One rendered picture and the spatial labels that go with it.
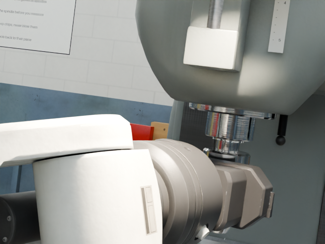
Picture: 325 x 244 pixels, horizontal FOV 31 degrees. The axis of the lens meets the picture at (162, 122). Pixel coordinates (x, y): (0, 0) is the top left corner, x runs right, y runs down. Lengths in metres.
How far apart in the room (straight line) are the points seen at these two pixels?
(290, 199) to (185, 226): 0.55
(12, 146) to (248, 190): 0.24
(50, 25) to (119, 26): 0.67
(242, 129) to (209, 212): 0.14
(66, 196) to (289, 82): 0.23
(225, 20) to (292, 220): 0.55
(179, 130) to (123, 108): 4.13
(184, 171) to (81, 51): 4.90
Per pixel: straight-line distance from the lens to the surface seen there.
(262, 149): 0.95
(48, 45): 5.45
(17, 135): 0.34
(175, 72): 0.51
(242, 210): 0.52
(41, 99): 5.44
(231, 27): 0.46
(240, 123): 0.56
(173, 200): 0.40
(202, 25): 0.46
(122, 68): 5.13
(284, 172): 0.95
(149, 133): 4.41
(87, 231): 0.35
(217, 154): 0.56
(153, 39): 0.52
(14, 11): 5.67
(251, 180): 0.52
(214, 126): 0.56
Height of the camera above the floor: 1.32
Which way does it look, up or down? 3 degrees down
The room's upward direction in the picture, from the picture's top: 7 degrees clockwise
